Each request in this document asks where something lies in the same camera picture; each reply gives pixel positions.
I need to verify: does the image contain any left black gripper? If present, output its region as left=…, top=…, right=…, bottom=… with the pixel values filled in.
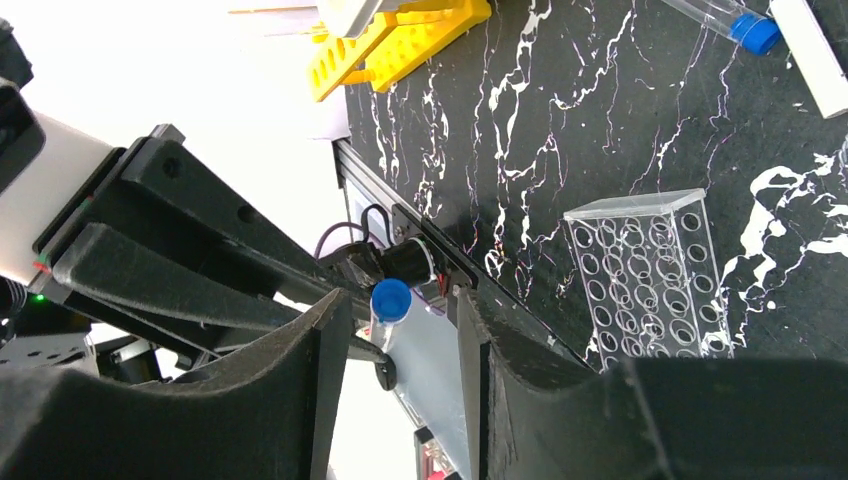
left=26, top=122, right=398, bottom=391

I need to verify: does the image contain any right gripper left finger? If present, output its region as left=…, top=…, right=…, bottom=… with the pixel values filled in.
left=1, top=290, right=352, bottom=479

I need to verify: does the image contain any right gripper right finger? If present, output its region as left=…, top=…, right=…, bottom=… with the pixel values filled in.
left=456, top=289, right=847, bottom=479

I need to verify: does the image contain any blue capped test tube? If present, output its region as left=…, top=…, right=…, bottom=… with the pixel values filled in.
left=664, top=0, right=782, bottom=55
left=369, top=278, right=412, bottom=352

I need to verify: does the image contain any yellow test tube rack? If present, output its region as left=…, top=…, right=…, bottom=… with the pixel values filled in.
left=308, top=1, right=492, bottom=102

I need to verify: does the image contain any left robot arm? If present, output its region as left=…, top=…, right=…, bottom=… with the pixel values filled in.
left=1, top=22, right=372, bottom=369

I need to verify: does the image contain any clear acrylic tube rack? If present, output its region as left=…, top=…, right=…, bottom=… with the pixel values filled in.
left=564, top=188, right=735, bottom=371

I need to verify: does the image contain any white clay triangle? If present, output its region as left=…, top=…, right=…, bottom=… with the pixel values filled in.
left=769, top=0, right=847, bottom=119

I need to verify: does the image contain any black mounting base rail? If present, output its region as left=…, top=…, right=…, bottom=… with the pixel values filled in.
left=331, top=139, right=591, bottom=480

